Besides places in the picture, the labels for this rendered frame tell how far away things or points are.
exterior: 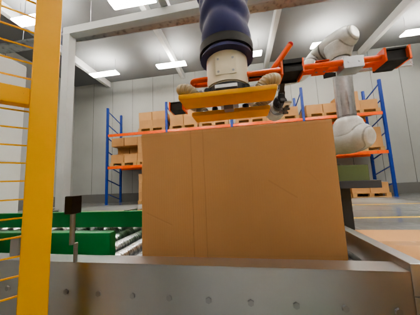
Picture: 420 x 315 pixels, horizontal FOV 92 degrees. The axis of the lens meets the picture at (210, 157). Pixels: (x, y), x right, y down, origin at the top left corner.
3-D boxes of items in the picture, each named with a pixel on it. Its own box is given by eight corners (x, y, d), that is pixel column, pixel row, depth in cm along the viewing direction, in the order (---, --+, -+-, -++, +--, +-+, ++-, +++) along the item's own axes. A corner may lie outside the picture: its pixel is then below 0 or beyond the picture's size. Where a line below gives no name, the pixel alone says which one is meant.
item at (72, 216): (61, 266, 48) (64, 196, 50) (72, 260, 51) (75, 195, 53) (70, 266, 48) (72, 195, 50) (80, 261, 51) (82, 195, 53)
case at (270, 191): (141, 259, 63) (140, 134, 68) (179, 229, 102) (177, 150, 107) (349, 260, 55) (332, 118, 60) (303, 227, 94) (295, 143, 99)
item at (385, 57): (385, 60, 71) (383, 47, 71) (372, 71, 78) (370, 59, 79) (412, 57, 70) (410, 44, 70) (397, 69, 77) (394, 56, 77)
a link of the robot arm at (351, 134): (345, 154, 132) (384, 150, 111) (327, 155, 127) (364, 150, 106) (332, 43, 139) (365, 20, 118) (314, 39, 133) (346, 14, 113)
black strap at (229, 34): (194, 44, 76) (193, 34, 77) (205, 75, 99) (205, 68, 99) (254, 35, 73) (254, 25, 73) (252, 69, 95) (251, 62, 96)
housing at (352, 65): (344, 67, 74) (343, 56, 74) (336, 77, 80) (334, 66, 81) (365, 65, 73) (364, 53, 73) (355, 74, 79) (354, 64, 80)
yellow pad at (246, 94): (177, 99, 71) (177, 86, 72) (185, 109, 81) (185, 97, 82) (277, 89, 66) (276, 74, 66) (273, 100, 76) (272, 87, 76)
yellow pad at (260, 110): (191, 116, 90) (191, 105, 90) (197, 122, 100) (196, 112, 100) (270, 109, 84) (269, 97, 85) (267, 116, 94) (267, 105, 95)
